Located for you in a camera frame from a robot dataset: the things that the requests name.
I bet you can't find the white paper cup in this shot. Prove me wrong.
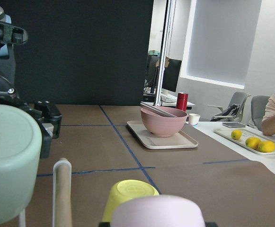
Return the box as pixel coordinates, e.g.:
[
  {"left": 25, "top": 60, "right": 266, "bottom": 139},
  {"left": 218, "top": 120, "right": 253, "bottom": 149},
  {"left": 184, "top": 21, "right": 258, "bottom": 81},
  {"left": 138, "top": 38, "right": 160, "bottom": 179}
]
[{"left": 188, "top": 113, "right": 200, "bottom": 126}]

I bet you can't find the mint green cup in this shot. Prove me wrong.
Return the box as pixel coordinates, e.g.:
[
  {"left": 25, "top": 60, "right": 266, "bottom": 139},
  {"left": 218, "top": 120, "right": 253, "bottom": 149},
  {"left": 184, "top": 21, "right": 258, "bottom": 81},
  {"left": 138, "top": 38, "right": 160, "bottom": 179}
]
[{"left": 0, "top": 105, "right": 42, "bottom": 224}]

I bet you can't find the yellow cup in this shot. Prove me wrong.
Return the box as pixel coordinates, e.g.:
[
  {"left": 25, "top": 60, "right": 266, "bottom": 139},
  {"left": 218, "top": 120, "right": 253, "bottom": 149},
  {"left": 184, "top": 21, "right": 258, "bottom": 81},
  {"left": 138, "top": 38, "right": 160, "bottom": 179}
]
[{"left": 102, "top": 179, "right": 159, "bottom": 222}]

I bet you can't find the white tray with lemons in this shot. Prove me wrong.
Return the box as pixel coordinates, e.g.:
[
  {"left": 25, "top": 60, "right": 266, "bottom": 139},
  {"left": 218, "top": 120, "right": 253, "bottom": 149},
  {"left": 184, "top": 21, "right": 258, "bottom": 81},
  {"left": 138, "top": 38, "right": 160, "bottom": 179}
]
[{"left": 213, "top": 129, "right": 275, "bottom": 155}]

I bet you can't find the white wire cup rack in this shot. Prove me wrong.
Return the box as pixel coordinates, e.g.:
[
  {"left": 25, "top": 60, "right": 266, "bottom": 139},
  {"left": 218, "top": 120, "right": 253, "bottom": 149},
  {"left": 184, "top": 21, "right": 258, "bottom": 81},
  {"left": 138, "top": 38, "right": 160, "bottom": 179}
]
[{"left": 18, "top": 157, "right": 73, "bottom": 227}]

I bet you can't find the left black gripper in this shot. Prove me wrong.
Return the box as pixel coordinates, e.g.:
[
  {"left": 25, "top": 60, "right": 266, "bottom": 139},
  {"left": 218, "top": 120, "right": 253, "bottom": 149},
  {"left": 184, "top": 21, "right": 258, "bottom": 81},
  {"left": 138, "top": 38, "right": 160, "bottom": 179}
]
[{"left": 0, "top": 21, "right": 62, "bottom": 158}]

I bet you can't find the beige serving tray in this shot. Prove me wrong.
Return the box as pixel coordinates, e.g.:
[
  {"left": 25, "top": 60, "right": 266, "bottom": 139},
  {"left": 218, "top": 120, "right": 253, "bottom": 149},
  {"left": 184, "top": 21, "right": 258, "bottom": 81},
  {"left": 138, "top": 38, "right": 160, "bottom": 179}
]
[{"left": 127, "top": 121, "right": 198, "bottom": 149}]

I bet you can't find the red thermos bottle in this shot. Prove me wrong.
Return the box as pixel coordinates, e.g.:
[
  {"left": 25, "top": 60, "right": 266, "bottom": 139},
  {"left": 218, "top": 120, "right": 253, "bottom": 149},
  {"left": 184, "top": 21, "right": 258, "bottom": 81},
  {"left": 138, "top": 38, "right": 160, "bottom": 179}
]
[{"left": 176, "top": 92, "right": 188, "bottom": 111}]

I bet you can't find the pink cup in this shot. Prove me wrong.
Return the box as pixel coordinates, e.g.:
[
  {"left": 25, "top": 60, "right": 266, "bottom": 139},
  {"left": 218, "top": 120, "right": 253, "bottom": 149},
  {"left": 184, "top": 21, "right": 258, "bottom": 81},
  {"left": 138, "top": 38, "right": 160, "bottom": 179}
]
[{"left": 110, "top": 195, "right": 205, "bottom": 227}]

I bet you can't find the aluminium frame post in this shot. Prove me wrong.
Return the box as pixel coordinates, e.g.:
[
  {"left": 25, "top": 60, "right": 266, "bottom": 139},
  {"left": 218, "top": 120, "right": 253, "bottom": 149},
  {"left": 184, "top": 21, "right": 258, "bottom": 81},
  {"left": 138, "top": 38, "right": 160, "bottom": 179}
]
[{"left": 154, "top": 0, "right": 176, "bottom": 106}]

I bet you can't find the pink bowl with ice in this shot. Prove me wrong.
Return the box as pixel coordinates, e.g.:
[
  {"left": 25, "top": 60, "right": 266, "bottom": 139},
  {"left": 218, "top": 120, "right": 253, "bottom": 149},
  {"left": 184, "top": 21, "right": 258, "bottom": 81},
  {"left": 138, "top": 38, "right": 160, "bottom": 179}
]
[{"left": 141, "top": 106, "right": 188, "bottom": 137}]

